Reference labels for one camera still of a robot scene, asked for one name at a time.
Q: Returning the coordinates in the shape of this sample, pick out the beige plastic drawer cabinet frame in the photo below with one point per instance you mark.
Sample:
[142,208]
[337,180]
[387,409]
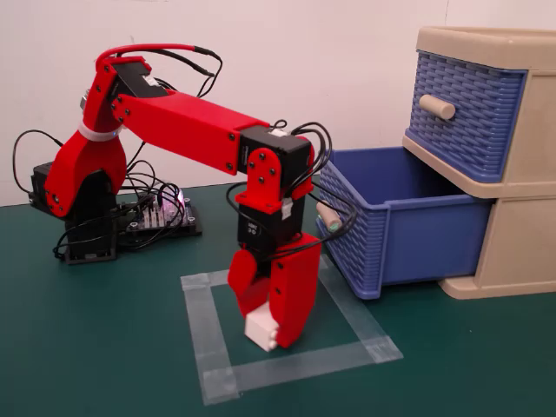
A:
[521,243]

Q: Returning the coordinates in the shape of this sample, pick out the motor controller circuit board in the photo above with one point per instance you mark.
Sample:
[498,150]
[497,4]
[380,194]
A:
[158,215]

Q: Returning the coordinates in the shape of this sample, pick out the white toy building block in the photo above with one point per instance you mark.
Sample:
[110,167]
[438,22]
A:
[258,328]

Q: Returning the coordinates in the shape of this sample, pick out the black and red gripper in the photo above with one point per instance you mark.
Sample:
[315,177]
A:
[265,228]

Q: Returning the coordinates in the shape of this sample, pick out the black controller board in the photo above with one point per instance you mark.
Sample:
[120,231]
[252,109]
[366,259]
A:
[193,228]

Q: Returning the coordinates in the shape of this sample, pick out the translucent tape strip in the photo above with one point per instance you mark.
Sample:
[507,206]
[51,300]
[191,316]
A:
[304,362]
[200,280]
[208,330]
[356,317]

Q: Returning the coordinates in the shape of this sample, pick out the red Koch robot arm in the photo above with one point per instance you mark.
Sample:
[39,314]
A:
[187,121]

